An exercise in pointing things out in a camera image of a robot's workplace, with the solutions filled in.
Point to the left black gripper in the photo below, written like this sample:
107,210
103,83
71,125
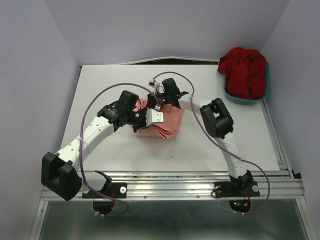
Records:
143,111

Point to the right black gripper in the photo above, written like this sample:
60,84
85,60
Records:
151,101

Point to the pink skirt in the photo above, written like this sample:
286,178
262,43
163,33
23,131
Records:
169,128

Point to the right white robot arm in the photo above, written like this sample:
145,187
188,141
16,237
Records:
217,124

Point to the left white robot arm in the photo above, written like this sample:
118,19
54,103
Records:
63,172

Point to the teal plastic basket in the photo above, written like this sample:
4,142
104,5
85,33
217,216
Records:
249,102

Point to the red skirt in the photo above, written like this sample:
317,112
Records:
244,71

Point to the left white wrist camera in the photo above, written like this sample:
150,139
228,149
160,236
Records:
153,117

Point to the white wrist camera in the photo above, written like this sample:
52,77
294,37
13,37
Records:
155,85
153,117

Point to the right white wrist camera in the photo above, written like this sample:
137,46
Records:
155,85

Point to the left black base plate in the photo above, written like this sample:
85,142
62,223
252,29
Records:
116,190

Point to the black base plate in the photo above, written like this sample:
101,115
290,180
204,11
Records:
230,189
116,190

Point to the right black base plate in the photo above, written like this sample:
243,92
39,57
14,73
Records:
230,189

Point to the aluminium rail frame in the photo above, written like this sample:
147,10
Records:
167,205

